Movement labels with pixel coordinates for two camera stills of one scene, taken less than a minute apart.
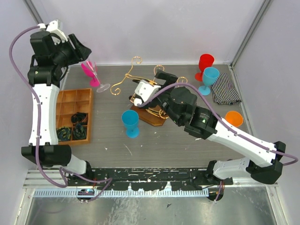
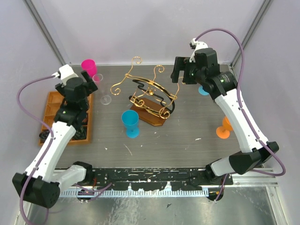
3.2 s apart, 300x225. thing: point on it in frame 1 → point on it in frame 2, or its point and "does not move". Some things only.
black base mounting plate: [148, 179] does not move
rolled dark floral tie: [79, 132] does not move
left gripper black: [83, 52] → [91, 86]
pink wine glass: [87, 68] does not move
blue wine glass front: [130, 118] does not move
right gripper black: [171, 78] → [181, 64]
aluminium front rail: [49, 183] does not move
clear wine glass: [93, 66] → [105, 100]
